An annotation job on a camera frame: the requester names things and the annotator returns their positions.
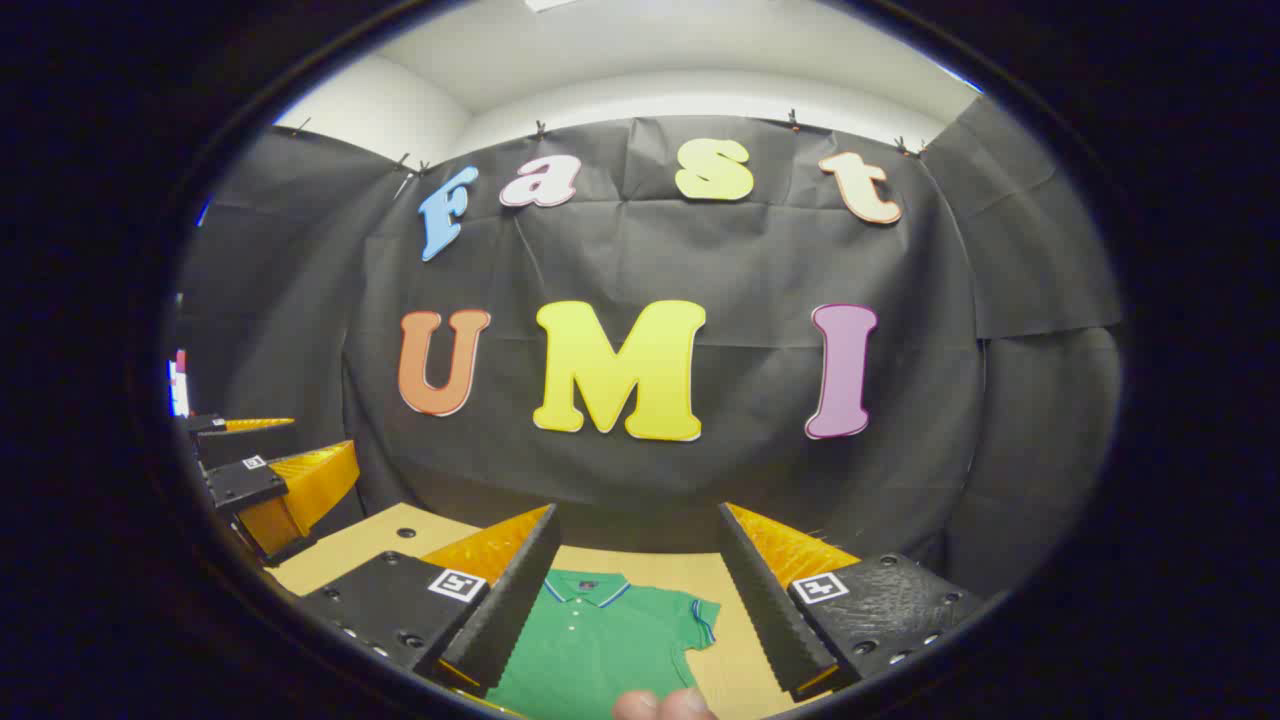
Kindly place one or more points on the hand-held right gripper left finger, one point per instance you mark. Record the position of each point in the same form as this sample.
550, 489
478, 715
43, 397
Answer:
505, 605

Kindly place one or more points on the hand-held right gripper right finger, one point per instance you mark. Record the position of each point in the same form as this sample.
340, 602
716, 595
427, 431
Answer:
765, 600

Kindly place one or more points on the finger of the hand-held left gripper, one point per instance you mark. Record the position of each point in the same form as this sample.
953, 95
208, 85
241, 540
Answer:
300, 485
250, 424

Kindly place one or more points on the green T-shirt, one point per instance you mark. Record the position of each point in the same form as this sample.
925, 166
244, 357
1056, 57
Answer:
590, 650

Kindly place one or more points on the computer monitor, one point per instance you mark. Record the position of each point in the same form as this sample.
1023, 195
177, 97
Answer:
178, 392

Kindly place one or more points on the black backdrop cloth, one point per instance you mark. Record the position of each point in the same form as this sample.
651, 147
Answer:
700, 260

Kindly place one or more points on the ceiling light panel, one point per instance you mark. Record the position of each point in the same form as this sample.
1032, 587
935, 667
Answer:
548, 4

